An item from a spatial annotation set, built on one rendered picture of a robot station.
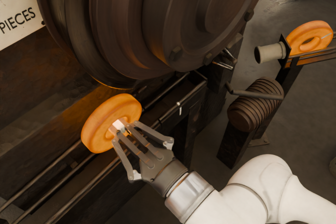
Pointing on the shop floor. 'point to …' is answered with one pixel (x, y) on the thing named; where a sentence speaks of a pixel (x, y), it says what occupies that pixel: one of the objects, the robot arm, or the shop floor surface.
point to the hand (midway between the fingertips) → (112, 120)
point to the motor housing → (246, 120)
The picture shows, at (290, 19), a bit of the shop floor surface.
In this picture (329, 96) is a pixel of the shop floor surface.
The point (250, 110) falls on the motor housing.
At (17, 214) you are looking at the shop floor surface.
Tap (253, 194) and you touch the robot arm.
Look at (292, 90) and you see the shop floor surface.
